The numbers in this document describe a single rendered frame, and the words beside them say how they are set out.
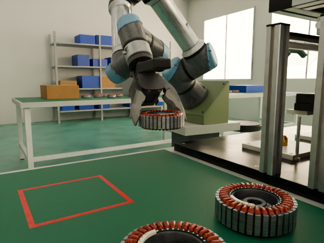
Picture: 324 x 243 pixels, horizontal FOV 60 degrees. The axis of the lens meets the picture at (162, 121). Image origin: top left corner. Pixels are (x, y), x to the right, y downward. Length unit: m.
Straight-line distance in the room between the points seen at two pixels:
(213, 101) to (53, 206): 0.98
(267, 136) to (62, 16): 7.00
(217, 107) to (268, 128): 0.79
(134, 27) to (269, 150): 0.49
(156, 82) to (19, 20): 6.56
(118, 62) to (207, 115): 0.55
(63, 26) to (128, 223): 7.03
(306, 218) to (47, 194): 0.43
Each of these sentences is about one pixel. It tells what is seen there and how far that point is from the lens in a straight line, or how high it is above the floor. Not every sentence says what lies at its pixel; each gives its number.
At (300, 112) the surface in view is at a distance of 0.74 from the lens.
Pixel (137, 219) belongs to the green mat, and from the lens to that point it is 0.43.
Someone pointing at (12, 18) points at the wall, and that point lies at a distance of 7.20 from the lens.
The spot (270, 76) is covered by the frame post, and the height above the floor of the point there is 0.96.
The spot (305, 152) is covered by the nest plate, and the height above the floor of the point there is 0.78.
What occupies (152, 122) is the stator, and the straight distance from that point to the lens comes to 0.63.
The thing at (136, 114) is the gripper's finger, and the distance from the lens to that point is 0.66.
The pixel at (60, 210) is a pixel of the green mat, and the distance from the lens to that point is 0.49.
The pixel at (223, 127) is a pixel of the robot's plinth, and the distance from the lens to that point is 1.36.
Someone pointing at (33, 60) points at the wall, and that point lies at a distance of 7.12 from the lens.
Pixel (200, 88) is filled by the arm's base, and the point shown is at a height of 0.91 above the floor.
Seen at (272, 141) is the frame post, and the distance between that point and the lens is 0.57.
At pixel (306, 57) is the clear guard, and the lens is 1.11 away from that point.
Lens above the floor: 0.95
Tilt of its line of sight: 8 degrees down
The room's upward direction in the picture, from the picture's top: straight up
